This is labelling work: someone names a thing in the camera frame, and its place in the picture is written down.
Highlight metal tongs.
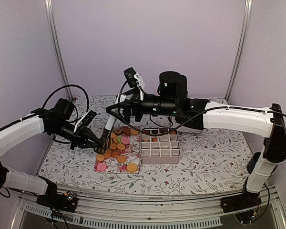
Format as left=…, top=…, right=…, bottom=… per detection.
left=94, top=95, right=128, bottom=155

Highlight front aluminium rail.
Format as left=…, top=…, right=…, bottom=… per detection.
left=11, top=185, right=286, bottom=229

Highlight floral tablecloth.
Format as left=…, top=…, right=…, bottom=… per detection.
left=37, top=95, right=255, bottom=196

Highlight floral cookie tray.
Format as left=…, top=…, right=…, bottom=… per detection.
left=94, top=126, right=142, bottom=174

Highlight pink sandwich cookie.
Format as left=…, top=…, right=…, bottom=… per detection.
left=121, top=136, right=129, bottom=145

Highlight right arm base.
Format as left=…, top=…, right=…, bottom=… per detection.
left=220, top=191, right=262, bottom=213

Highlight round cream sandwich cookie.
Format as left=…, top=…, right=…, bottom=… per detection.
left=126, top=163, right=138, bottom=173

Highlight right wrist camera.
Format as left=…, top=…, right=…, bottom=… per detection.
left=123, top=67, right=146, bottom=100

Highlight dark blue cup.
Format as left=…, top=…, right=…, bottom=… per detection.
left=246, top=152, right=260, bottom=174

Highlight pink round cookie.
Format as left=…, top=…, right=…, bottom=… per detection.
left=96, top=163, right=107, bottom=172

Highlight round biscuit top right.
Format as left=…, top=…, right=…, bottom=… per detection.
left=130, top=129, right=139, bottom=135

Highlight aluminium post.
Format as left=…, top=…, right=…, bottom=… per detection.
left=225, top=0, right=253, bottom=102
left=44, top=0, right=74, bottom=102

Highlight green sandwich cookie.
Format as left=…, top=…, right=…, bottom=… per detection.
left=117, top=136, right=122, bottom=143

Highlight right aluminium post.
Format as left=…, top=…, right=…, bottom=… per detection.
left=225, top=0, right=253, bottom=102

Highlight left aluminium post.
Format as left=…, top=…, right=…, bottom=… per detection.
left=44, top=0, right=74, bottom=102

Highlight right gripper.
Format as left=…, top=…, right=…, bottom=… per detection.
left=106, top=87, right=179, bottom=124

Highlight compartment tin box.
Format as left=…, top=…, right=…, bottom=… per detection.
left=141, top=128, right=180, bottom=165

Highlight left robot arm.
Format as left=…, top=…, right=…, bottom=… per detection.
left=0, top=98, right=102, bottom=207

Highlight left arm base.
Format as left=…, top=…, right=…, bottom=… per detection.
left=36, top=192, right=78, bottom=213

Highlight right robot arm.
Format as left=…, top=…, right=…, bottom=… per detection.
left=103, top=68, right=286, bottom=208

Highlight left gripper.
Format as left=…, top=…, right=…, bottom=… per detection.
left=51, top=120, right=103, bottom=150

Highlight chocolate sprinkle donut cookie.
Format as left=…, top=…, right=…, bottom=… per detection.
left=114, top=128, right=123, bottom=135

